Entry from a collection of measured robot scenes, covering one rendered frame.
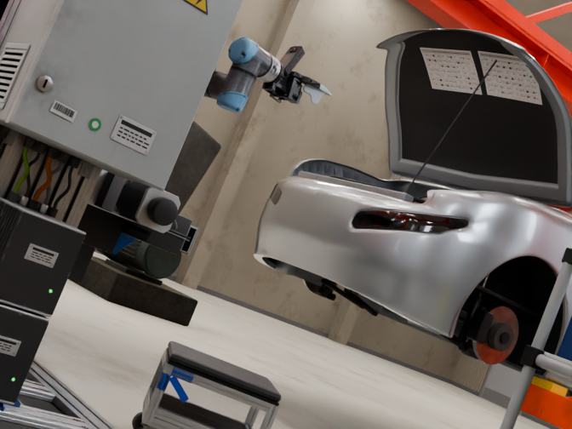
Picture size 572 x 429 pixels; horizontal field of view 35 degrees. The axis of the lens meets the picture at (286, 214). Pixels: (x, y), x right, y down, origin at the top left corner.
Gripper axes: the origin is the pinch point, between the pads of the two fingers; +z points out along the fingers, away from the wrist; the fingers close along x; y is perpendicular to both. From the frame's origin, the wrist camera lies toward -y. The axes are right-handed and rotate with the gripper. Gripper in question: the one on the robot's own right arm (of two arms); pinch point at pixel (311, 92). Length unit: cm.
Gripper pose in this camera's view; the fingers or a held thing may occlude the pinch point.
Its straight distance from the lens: 270.5
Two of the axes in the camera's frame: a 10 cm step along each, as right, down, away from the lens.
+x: 7.8, 1.2, -6.2
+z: 5.7, 2.9, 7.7
